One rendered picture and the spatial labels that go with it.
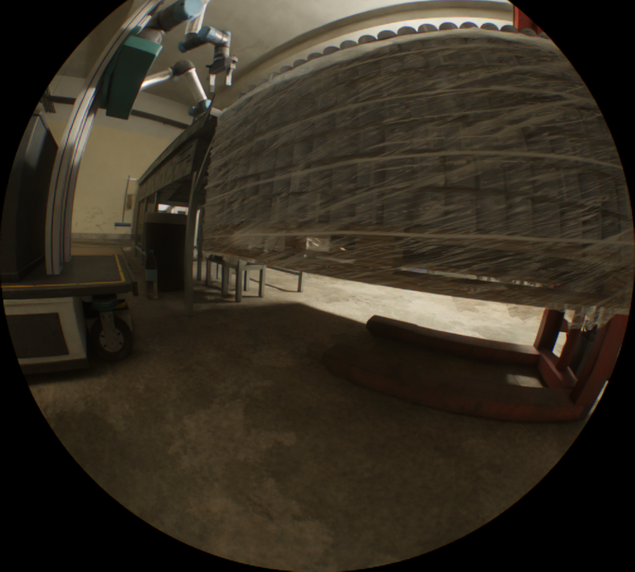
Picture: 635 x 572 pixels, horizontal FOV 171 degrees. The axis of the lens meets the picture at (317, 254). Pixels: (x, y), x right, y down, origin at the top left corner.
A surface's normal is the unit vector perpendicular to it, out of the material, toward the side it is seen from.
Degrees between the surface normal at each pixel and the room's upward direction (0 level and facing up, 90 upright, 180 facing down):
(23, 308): 90
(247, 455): 0
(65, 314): 90
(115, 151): 90
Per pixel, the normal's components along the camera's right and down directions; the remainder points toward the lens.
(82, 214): 0.82, 0.13
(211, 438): 0.11, -0.99
